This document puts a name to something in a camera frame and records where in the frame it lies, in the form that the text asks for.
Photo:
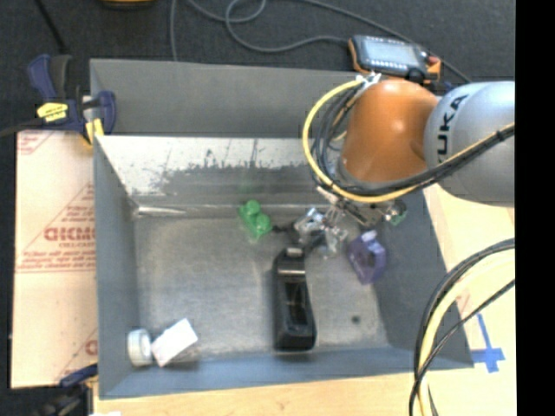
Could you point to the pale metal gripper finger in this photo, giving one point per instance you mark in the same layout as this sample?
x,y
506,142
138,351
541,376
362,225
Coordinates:
x,y
309,223
334,237

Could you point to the black stapler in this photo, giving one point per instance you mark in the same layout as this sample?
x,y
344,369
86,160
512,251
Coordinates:
x,y
294,301

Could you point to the grey metal bin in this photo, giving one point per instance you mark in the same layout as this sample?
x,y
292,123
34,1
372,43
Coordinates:
x,y
208,284

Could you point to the green plastic toy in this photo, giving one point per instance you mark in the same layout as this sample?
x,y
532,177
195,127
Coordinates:
x,y
255,222

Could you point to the white capped plastic bottle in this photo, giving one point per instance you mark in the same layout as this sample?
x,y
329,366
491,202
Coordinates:
x,y
167,345

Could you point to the purple translucent box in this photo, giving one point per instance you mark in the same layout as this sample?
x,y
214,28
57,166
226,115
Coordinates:
x,y
367,259

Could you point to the brown cardboard board, red print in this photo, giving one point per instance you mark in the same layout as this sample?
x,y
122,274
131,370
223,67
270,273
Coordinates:
x,y
52,249

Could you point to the black cylinder on white bracket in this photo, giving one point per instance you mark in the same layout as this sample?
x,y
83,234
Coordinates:
x,y
398,209

